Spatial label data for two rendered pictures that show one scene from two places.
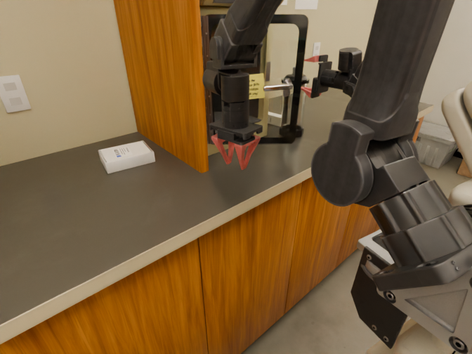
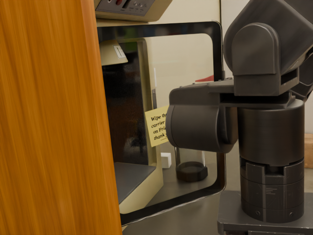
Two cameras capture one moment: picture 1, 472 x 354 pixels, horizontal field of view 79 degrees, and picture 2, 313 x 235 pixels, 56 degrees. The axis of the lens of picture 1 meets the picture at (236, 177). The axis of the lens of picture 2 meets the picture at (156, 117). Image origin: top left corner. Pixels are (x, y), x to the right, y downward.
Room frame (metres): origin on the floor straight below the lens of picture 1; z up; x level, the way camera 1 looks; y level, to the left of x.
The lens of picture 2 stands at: (0.39, 0.20, 1.35)
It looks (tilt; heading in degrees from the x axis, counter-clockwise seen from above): 14 degrees down; 336
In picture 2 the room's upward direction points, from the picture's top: 5 degrees counter-clockwise
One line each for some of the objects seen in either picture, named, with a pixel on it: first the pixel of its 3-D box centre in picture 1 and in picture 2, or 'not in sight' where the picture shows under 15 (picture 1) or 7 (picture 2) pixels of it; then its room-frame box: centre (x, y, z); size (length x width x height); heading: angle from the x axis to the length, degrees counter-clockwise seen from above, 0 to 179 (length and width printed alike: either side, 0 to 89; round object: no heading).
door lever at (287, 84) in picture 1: (277, 86); not in sight; (0.90, -0.13, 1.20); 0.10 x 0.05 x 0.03; 91
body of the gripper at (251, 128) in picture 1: (235, 116); (271, 189); (0.59, 0.00, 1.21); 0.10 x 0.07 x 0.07; 50
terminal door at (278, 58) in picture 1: (253, 86); (165, 123); (0.93, -0.06, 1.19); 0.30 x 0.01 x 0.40; 91
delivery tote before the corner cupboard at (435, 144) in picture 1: (423, 142); not in sight; (2.86, -2.02, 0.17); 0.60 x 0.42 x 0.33; 39
